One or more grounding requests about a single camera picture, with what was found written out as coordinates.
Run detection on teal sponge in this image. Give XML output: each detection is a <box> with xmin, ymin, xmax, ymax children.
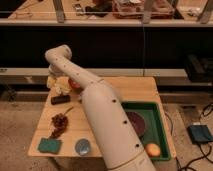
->
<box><xmin>38</xmin><ymin>138</ymin><xmax>62</xmax><ymax>154</ymax></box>

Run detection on yellow banana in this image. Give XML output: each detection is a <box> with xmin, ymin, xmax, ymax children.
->
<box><xmin>53</xmin><ymin>78</ymin><xmax>71</xmax><ymax>95</ymax></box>

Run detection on black rectangular block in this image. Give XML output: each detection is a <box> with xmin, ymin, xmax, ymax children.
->
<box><xmin>51</xmin><ymin>95</ymin><xmax>70</xmax><ymax>105</ymax></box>

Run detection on black box on right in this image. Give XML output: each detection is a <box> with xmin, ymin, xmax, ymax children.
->
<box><xmin>185</xmin><ymin>55</ymin><xmax>213</xmax><ymax>82</ymax></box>

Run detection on red-orange bowl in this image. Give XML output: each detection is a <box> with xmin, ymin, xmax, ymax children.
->
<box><xmin>68</xmin><ymin>78</ymin><xmax>81</xmax><ymax>89</ymax></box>

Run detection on dark maroon bowl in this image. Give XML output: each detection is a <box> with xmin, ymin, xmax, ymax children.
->
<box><xmin>127</xmin><ymin>112</ymin><xmax>146</xmax><ymax>137</ymax></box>

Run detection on small blue bowl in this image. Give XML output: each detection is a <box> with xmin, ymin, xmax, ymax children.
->
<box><xmin>75</xmin><ymin>138</ymin><xmax>91</xmax><ymax>156</ymax></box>

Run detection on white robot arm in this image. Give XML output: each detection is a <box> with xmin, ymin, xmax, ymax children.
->
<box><xmin>45</xmin><ymin>45</ymin><xmax>156</xmax><ymax>171</ymax></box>

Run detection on clutter box on shelf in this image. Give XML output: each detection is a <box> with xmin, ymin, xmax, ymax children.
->
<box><xmin>112</xmin><ymin>0</ymin><xmax>174</xmax><ymax>18</ymax></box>

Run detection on green plastic tray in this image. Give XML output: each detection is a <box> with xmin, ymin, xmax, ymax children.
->
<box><xmin>122</xmin><ymin>102</ymin><xmax>171</xmax><ymax>161</ymax></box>

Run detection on bunch of dark grapes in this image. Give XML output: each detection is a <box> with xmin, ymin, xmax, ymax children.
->
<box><xmin>50</xmin><ymin>107</ymin><xmax>72</xmax><ymax>139</ymax></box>

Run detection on orange apple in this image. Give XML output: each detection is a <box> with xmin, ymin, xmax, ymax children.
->
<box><xmin>145</xmin><ymin>143</ymin><xmax>161</xmax><ymax>157</ymax></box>

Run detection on black cable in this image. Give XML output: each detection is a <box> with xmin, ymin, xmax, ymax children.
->
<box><xmin>199</xmin><ymin>101</ymin><xmax>213</xmax><ymax>118</ymax></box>

